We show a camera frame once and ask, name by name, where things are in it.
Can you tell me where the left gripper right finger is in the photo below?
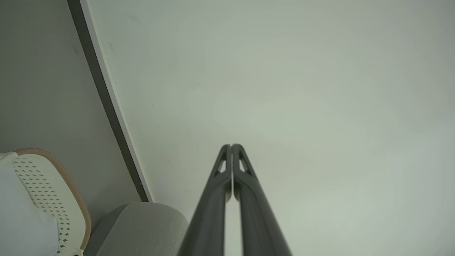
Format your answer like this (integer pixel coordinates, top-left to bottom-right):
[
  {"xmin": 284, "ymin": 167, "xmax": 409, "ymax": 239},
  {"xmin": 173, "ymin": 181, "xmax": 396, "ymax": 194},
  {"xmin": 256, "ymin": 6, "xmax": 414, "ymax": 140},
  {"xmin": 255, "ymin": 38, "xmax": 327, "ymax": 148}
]
[{"xmin": 232, "ymin": 143, "xmax": 293, "ymax": 256}]

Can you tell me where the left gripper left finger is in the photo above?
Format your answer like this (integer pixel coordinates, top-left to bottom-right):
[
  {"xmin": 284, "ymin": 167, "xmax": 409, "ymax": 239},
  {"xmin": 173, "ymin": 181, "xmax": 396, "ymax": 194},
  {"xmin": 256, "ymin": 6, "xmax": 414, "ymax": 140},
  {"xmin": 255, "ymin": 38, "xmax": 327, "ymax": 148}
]
[{"xmin": 177, "ymin": 144, "xmax": 232, "ymax": 256}]

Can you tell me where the white perforated laundry basket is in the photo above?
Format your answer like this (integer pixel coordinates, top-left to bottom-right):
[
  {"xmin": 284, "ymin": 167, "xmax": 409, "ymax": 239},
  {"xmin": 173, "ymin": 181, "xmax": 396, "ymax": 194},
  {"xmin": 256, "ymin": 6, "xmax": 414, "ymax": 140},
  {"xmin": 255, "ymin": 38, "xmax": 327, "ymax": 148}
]
[{"xmin": 0, "ymin": 148, "xmax": 92, "ymax": 256}]

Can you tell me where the grey fabric sofa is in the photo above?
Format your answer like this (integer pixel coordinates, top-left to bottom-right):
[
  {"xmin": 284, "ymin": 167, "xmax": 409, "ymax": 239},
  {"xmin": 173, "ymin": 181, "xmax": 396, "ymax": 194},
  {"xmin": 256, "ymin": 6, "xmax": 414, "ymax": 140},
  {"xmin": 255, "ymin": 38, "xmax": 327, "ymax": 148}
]
[{"xmin": 84, "ymin": 202, "xmax": 189, "ymax": 256}]

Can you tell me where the white and black baseboard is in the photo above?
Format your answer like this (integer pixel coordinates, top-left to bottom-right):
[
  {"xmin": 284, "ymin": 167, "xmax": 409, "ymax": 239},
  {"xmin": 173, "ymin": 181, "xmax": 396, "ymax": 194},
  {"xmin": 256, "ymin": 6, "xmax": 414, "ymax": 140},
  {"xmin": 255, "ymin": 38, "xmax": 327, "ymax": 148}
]
[{"xmin": 67, "ymin": 0, "xmax": 154, "ymax": 203}]

